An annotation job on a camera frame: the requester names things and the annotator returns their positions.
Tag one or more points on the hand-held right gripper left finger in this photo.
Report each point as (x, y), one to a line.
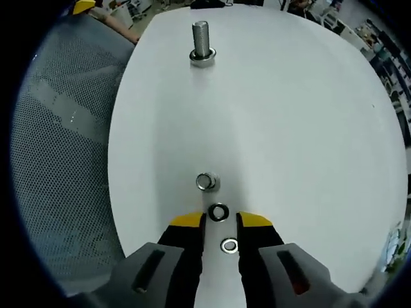
(154, 272)

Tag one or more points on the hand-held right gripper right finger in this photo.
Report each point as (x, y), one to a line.
(289, 276)

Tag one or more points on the silver threaded stud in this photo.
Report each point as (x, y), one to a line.
(205, 181)
(200, 38)

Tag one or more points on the white office chair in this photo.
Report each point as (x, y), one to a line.
(330, 19)

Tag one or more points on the silver washer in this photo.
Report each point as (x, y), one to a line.
(223, 249)

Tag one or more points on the grey mesh office chair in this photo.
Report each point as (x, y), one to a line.
(64, 160)

